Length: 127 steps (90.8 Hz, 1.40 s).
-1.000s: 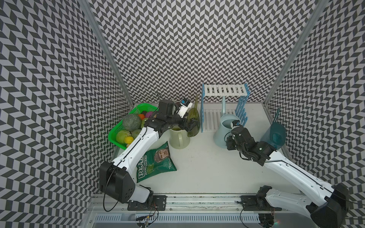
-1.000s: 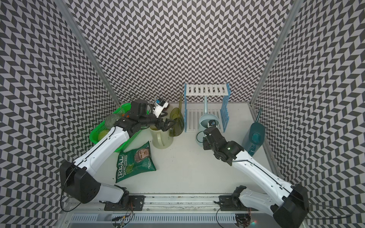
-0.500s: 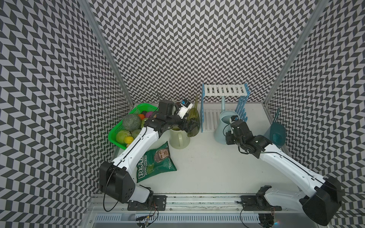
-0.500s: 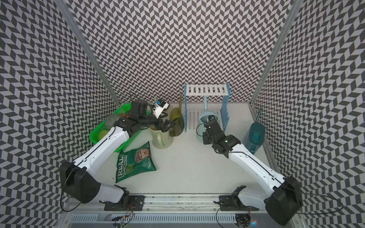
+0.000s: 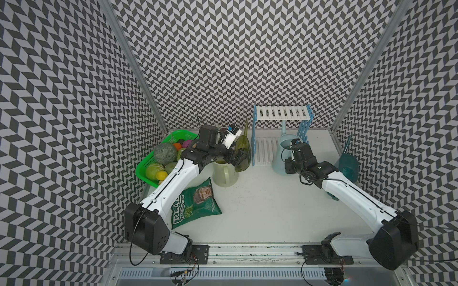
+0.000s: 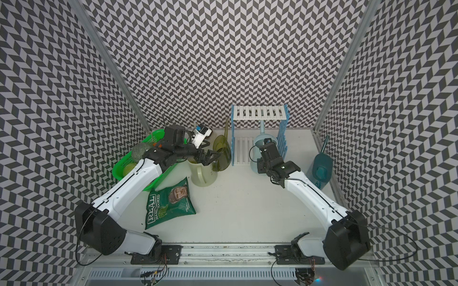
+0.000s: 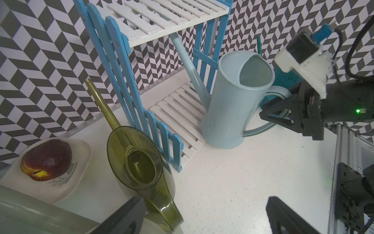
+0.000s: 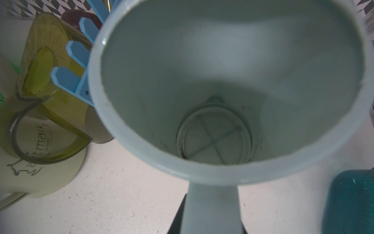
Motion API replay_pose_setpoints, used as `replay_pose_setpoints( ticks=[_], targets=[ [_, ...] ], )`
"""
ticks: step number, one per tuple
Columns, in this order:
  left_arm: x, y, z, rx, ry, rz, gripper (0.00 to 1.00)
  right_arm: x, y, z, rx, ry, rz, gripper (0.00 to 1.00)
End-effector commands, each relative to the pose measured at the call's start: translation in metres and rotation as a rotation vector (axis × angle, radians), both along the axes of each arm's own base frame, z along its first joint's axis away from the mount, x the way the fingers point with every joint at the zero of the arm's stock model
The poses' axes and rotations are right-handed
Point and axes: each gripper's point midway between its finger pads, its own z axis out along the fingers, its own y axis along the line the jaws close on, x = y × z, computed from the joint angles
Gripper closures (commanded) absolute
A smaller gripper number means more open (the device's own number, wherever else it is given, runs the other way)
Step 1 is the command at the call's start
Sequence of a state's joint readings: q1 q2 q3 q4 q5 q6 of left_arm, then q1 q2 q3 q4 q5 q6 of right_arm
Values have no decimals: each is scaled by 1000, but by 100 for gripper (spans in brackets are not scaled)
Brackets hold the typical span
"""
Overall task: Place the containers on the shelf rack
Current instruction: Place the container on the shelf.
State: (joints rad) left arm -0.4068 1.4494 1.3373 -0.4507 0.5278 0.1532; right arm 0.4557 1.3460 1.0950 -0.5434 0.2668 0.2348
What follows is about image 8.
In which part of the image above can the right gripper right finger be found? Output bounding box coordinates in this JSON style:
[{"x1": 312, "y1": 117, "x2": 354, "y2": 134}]
[{"x1": 242, "y1": 224, "x2": 247, "y2": 234}]

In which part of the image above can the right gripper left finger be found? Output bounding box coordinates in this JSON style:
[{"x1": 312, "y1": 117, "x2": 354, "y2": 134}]
[{"x1": 167, "y1": 194, "x2": 187, "y2": 234}]

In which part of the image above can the teal transparent watering can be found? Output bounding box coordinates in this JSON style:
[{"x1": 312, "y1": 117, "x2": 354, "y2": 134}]
[{"x1": 321, "y1": 169, "x2": 374, "y2": 234}]

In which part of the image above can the light blue watering can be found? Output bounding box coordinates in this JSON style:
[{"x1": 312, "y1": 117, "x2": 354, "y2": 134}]
[{"x1": 88, "y1": 1, "x2": 374, "y2": 234}]

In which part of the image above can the cream watering can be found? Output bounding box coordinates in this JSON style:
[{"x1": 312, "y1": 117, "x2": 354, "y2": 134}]
[{"x1": 1, "y1": 56, "x2": 87, "y2": 211}]

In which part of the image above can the blue white slatted shelf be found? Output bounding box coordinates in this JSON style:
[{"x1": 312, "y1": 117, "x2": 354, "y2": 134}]
[{"x1": 51, "y1": 1, "x2": 121, "y2": 106}]

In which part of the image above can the olive transparent watering can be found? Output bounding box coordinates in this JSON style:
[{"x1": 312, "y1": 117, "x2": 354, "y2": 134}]
[{"x1": 1, "y1": 13, "x2": 113, "y2": 165}]

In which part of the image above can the clear bowl with plum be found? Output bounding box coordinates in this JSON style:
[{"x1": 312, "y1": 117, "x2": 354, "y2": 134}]
[{"x1": 61, "y1": 9, "x2": 102, "y2": 32}]

